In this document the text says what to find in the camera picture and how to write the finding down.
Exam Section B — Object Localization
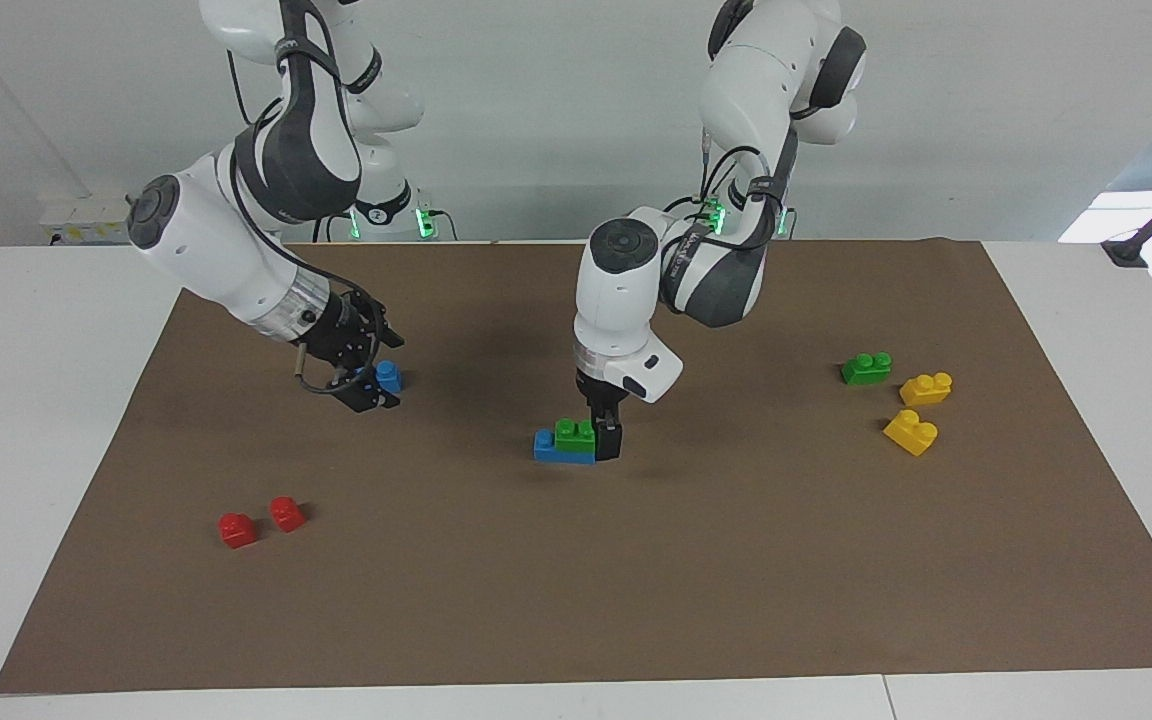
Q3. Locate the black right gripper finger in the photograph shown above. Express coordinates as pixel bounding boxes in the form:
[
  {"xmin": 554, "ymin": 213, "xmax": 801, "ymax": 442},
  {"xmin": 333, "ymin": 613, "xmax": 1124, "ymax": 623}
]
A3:
[
  {"xmin": 331, "ymin": 370, "xmax": 400, "ymax": 414},
  {"xmin": 361, "ymin": 300, "xmax": 405, "ymax": 351}
]

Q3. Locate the yellow two-stud toy block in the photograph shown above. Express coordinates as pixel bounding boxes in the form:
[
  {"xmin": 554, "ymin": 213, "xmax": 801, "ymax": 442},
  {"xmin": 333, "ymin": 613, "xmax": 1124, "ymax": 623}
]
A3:
[
  {"xmin": 882, "ymin": 409, "xmax": 939, "ymax": 457},
  {"xmin": 899, "ymin": 372, "xmax": 954, "ymax": 407}
]

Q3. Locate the brown paper table mat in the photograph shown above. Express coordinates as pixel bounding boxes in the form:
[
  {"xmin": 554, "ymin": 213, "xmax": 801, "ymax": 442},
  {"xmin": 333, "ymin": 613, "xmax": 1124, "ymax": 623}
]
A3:
[{"xmin": 0, "ymin": 238, "xmax": 1152, "ymax": 694}]

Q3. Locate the white power strip box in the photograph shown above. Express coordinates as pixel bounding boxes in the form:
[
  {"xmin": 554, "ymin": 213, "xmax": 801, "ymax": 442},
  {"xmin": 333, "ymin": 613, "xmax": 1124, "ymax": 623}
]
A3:
[{"xmin": 39, "ymin": 195, "xmax": 152, "ymax": 244}]

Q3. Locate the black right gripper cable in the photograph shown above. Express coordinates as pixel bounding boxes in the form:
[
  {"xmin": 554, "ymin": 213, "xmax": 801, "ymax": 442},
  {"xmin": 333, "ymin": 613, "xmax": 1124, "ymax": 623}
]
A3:
[{"xmin": 293, "ymin": 335, "xmax": 383, "ymax": 397}]

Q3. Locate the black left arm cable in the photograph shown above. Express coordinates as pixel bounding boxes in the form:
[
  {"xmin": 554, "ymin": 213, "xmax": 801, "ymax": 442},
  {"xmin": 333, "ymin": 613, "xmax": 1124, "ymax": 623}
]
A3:
[{"xmin": 664, "ymin": 128, "xmax": 799, "ymax": 253}]

